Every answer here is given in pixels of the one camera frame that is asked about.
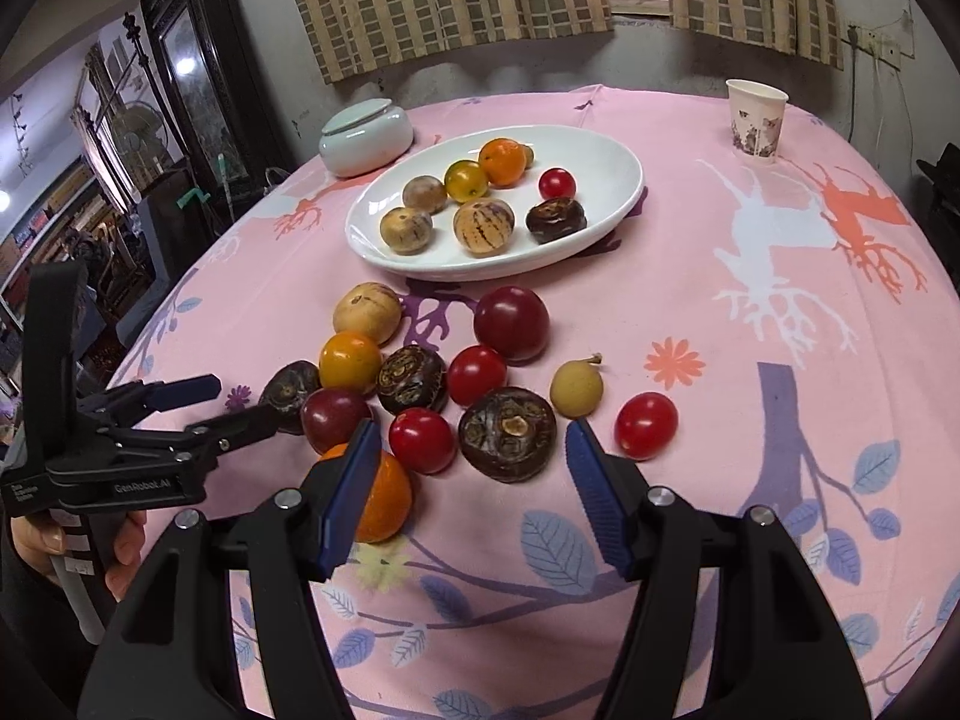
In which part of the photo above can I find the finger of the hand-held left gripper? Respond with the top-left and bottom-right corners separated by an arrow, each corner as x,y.
75,373 -> 222,432
112,401 -> 280,466

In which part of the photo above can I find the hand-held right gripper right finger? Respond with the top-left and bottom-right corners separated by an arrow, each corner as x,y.
565,418 -> 875,720

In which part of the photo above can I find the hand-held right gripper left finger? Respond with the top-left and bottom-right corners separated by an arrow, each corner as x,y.
79,418 -> 385,720

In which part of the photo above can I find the mandarin orange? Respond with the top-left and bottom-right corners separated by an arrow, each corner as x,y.
478,137 -> 527,188
319,441 -> 414,545

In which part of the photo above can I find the brown-red tomato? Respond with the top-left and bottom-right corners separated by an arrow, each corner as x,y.
301,388 -> 374,458

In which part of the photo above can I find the tan longan with stem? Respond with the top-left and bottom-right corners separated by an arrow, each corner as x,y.
550,352 -> 605,419

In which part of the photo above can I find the yellow-orange tomato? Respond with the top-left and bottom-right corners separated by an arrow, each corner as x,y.
319,331 -> 383,396

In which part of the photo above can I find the yellow striped pepino melon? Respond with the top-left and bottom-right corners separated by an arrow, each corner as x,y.
452,199 -> 516,254
333,283 -> 404,346
379,208 -> 434,256

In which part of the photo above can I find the dark red plum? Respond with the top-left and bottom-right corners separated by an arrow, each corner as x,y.
473,286 -> 551,363

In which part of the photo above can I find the tan passion fruit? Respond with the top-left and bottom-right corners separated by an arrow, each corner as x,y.
402,175 -> 449,215

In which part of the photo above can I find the green-yellow tomato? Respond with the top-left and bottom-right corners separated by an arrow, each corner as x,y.
444,160 -> 490,203

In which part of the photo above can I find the white oval plate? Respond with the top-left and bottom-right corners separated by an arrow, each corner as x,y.
345,124 -> 646,282

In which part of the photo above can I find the person's left hand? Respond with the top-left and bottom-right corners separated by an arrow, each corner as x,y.
11,511 -> 147,602

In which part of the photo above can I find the dark grey chair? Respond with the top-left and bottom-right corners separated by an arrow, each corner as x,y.
139,169 -> 196,293

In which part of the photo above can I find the pink printed tablecloth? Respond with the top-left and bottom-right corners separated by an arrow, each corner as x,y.
79,82 -> 960,720

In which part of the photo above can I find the electric fan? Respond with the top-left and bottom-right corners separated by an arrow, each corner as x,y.
112,101 -> 162,166

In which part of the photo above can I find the pale green lidded jar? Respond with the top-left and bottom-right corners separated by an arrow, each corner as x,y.
319,99 -> 415,179

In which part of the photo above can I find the dark wooden cabinet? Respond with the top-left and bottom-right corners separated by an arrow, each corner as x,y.
139,0 -> 301,188

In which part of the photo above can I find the printed paper cup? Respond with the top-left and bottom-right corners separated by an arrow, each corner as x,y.
725,79 -> 790,166

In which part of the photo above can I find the green-handled stick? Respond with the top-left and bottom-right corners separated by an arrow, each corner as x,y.
178,154 -> 237,222

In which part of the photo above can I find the wall cable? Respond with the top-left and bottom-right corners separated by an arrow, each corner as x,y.
847,52 -> 863,143

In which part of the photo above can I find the wall socket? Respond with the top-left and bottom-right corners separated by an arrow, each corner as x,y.
846,22 -> 901,61

